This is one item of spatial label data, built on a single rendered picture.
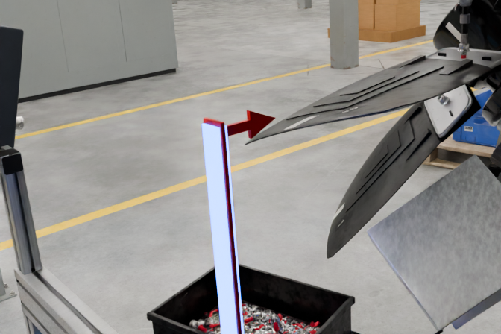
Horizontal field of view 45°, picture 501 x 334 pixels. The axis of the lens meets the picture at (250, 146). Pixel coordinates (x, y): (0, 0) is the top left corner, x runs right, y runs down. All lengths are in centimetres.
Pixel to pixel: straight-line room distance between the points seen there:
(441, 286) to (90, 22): 640
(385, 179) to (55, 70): 609
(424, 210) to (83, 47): 632
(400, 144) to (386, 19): 810
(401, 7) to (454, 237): 826
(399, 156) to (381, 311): 162
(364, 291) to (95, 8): 509
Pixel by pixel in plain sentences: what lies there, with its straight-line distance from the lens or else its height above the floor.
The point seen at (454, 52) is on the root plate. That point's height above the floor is 119.
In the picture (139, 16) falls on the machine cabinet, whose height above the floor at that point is 72.
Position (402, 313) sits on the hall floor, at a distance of 242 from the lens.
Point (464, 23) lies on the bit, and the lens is 72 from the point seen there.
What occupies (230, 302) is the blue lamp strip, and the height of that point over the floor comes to 103.
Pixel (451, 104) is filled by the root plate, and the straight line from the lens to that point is 82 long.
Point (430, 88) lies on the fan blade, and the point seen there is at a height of 119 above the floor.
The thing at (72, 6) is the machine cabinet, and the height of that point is 91.
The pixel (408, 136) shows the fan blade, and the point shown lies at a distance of 85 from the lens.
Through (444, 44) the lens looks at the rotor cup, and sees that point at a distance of 79.
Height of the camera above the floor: 131
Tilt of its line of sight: 18 degrees down
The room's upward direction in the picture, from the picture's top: 4 degrees counter-clockwise
